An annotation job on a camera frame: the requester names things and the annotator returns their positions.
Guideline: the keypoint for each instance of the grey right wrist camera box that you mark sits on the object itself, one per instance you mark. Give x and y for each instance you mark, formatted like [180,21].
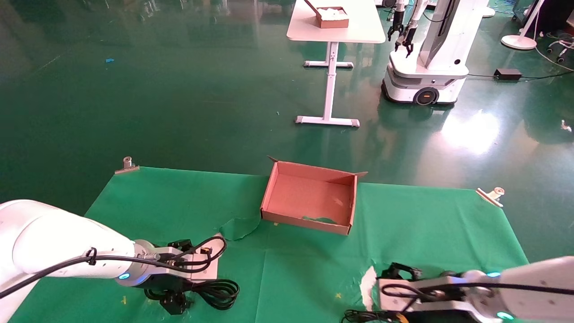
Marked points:
[394,298]

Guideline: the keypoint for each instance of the silver metal cloth clip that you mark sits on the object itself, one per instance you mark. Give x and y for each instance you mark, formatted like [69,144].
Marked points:
[128,167]
[489,196]

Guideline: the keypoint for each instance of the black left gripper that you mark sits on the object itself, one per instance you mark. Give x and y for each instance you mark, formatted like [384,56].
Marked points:
[163,282]

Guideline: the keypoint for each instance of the white packing material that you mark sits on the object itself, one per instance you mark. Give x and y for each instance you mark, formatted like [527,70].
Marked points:
[332,13]

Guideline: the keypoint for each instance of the black power adapter brick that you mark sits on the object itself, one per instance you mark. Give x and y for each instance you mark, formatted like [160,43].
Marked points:
[507,74]

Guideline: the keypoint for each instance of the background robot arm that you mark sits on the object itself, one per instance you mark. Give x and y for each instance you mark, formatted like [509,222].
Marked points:
[409,38]
[395,24]

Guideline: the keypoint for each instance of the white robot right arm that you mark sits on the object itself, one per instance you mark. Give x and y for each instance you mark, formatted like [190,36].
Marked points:
[538,273]

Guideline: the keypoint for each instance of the open brown cardboard box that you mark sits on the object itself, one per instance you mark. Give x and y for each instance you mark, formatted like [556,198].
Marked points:
[309,197]

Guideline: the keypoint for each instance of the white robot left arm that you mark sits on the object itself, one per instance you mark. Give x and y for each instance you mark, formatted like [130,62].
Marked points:
[54,237]

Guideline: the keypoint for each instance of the white height-adjustable table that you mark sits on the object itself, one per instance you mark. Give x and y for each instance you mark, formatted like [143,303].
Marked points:
[345,31]

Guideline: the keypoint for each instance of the small cardboard box with flap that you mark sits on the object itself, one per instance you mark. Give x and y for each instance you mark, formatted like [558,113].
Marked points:
[334,22]

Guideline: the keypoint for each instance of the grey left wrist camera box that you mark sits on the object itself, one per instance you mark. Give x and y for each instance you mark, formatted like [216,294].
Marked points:
[197,269]

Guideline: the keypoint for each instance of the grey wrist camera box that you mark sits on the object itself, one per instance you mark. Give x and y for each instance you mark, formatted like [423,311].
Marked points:
[197,269]
[394,298]

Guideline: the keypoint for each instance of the white round floor stand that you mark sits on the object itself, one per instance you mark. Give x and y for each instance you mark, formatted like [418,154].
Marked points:
[520,41]

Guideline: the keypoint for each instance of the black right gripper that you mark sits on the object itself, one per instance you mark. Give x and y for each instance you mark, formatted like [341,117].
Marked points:
[444,316]

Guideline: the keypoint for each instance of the white wheeled background robot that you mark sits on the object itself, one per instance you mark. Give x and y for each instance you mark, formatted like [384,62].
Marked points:
[430,72]

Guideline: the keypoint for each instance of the green table cloth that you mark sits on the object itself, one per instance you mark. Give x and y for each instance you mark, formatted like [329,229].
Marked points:
[291,269]

